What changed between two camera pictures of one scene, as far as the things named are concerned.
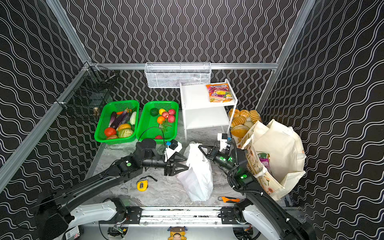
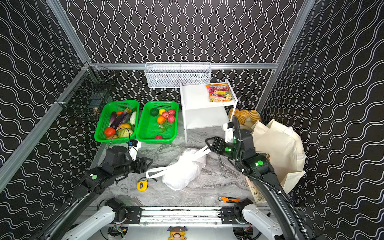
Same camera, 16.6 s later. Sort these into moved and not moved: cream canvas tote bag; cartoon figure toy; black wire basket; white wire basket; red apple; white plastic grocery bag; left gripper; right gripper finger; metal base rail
Moved: left gripper; white plastic grocery bag; right gripper finger
Not moved: metal base rail; red apple; cream canvas tote bag; black wire basket; white wire basket; cartoon figure toy
